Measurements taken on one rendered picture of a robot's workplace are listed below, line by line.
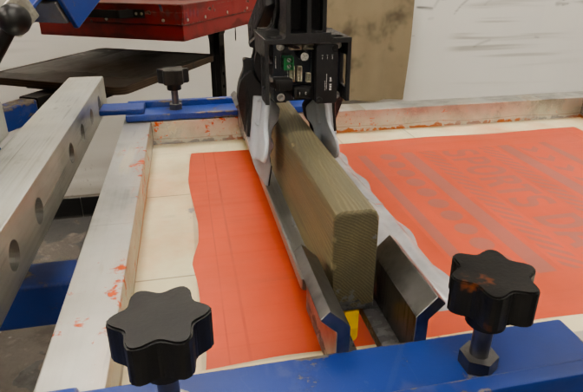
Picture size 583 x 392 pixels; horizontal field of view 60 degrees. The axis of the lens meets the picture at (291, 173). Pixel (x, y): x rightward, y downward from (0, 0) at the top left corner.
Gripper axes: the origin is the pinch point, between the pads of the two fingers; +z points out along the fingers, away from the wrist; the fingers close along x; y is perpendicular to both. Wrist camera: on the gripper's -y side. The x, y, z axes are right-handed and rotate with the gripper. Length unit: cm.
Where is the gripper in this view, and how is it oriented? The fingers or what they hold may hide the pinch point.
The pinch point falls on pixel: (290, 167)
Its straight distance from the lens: 51.0
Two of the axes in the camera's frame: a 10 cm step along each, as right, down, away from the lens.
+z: 0.0, 9.2, 3.9
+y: 2.0, 3.8, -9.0
